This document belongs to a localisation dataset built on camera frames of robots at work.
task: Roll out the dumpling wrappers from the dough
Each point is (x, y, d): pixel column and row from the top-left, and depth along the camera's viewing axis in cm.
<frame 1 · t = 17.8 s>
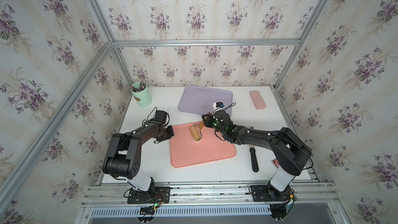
left hand: (172, 136, 94), fingers closed
right hand: (204, 117, 88), fingers open
wooden dough roller: (196, 132, 92), point 5 cm above the table
pink rectangular case: (257, 100, 114), on the table
purple plastic tray: (200, 99, 113), on the table
pink plastic tray: (185, 151, 92), on the table
green utensil cup: (140, 92, 100), point 14 cm above the table
black handled metal scraper: (255, 166, 84), on the table

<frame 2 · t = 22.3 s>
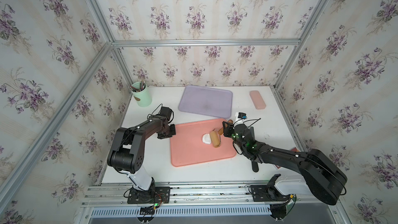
left hand: (172, 134, 94), fingers closed
right hand: (225, 123, 85), fingers open
wooden dough roller: (215, 135, 92), point 3 cm above the table
white dough piece: (206, 138, 92), point 2 cm above the table
the other named things where they were.

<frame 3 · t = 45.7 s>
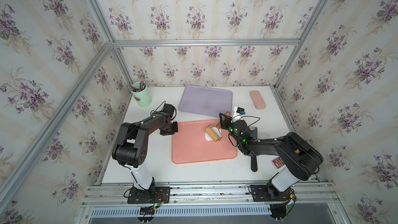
left hand: (175, 132, 95), fingers closed
right hand: (221, 115, 88), fingers open
wooden dough roller: (215, 132, 92), point 5 cm above the table
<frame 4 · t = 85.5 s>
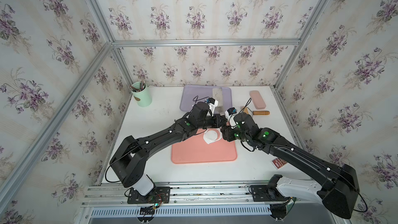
left hand: (228, 122, 76), fingers closed
right hand: (224, 129, 77), fingers open
wooden dough roller: (261, 112, 104), point 3 cm above the table
